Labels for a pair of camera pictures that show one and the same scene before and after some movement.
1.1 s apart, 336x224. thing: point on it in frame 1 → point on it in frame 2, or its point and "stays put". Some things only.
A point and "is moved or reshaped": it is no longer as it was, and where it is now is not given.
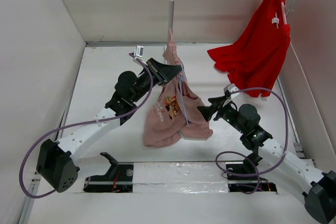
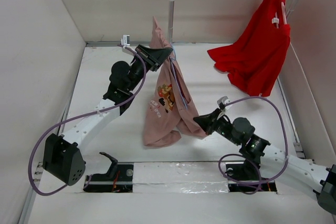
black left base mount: (119, 178) stays put
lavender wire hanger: (184, 98) → (173, 60)
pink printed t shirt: (177, 109) is moved or reshaped
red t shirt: (253, 62) stays put
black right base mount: (241, 177) stays put
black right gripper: (208, 111) → (204, 121)
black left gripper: (161, 73) → (153, 57)
